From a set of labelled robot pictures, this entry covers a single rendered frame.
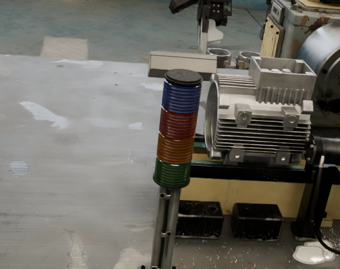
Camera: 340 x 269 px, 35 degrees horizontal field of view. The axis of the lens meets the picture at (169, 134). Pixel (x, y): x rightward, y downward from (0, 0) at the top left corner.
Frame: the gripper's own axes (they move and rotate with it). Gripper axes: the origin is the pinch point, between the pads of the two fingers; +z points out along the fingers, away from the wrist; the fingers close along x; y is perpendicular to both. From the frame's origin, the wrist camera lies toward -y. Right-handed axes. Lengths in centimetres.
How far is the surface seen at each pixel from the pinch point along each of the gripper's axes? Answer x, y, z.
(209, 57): -3.6, 1.5, 3.2
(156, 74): 0.4, -11.4, 7.4
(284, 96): -25.5, 13.6, 18.5
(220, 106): -25.7, 0.0, 21.6
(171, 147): -48, -13, 34
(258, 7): 483, 154, -243
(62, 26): 370, -75, -150
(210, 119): -8.9, 1.0, 20.5
